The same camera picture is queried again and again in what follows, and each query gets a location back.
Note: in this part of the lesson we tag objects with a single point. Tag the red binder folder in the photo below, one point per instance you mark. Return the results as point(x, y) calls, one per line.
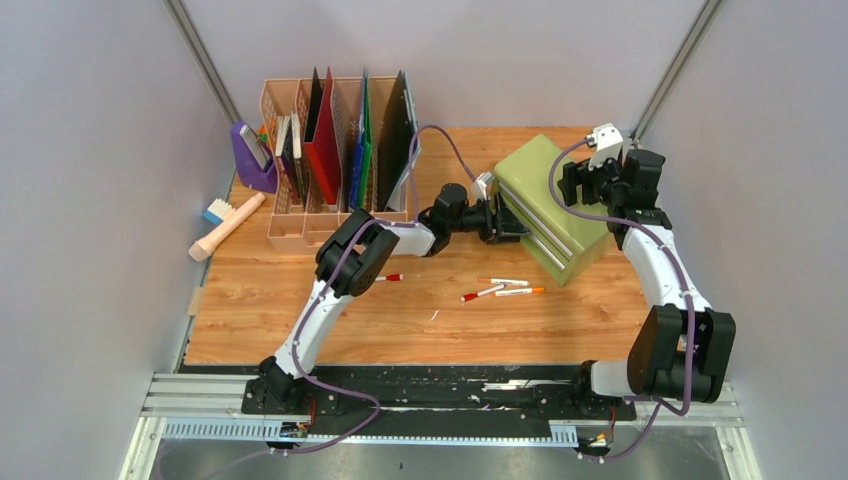
point(320, 143)

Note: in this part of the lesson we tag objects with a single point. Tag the purple folder behind organizer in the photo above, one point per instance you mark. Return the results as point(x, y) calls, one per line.
point(254, 161)

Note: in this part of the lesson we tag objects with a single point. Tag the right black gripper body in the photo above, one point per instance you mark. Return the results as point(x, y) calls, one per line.
point(600, 185)

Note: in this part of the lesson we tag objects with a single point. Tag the orange yellow booklet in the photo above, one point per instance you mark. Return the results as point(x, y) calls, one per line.
point(281, 132)

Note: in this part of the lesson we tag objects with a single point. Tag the blue binder folder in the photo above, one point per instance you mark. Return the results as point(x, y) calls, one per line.
point(356, 165)

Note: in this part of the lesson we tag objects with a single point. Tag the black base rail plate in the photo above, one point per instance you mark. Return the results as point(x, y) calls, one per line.
point(483, 401)

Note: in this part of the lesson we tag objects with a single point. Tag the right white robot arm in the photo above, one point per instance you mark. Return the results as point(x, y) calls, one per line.
point(683, 348)

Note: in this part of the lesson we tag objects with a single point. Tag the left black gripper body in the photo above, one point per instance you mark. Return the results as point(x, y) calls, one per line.
point(478, 219)

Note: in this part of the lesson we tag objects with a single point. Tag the small orange cap marker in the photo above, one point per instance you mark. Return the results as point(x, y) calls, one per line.
point(519, 291)

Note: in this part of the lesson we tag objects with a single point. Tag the beige rolled tube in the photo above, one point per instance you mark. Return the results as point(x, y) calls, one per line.
point(204, 247)

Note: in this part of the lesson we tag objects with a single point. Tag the small red cap marker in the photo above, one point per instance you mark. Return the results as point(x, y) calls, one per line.
point(474, 295)

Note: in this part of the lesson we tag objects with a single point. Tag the blue white eraser block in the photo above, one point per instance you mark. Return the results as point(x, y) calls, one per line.
point(218, 211)

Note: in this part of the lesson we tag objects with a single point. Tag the green metal drawer cabinet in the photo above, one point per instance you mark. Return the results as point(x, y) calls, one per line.
point(565, 245)

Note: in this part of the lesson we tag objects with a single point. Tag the white orange marker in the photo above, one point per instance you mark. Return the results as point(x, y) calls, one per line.
point(504, 281)

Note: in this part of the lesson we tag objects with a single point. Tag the beige plastic file organizer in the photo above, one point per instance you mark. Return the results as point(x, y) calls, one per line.
point(296, 229)

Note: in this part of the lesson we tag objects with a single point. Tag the black clipboard blue back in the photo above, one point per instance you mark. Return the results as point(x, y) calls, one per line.
point(395, 136)

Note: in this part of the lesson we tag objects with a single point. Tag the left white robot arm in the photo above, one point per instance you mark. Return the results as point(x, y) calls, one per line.
point(348, 264)

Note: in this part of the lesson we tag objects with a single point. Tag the green translucent plastic folder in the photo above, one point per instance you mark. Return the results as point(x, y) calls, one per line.
point(367, 145)

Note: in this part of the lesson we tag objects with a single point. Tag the black notebook with sticker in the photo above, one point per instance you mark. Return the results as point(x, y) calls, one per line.
point(297, 191)

